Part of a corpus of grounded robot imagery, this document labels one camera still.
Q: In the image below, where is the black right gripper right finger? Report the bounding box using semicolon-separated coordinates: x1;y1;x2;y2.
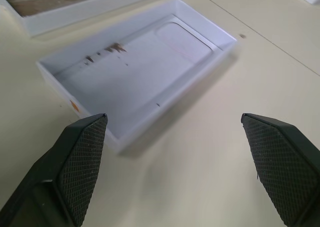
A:
240;112;320;227

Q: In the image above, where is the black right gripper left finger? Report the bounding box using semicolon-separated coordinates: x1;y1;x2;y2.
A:
0;113;109;227

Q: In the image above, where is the orange phone case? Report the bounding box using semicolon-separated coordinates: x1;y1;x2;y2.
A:
0;0;161;39

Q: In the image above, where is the white cardboard box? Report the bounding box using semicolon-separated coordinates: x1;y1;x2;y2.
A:
36;0;238;155

